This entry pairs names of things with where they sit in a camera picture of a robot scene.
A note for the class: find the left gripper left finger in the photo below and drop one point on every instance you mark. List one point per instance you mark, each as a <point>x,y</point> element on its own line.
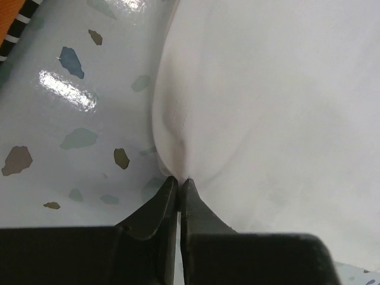
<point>138,250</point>

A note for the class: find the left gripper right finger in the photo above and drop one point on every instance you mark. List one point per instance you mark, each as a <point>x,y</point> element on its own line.
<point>214,253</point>

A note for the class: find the white floral print t-shirt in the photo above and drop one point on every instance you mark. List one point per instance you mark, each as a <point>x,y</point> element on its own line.
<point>272,108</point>

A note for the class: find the black white striped garment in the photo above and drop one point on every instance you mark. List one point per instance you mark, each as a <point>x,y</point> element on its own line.
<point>17,27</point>

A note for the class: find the folded orange tie-dye t-shirt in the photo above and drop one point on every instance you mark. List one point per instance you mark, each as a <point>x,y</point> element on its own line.
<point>8,12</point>

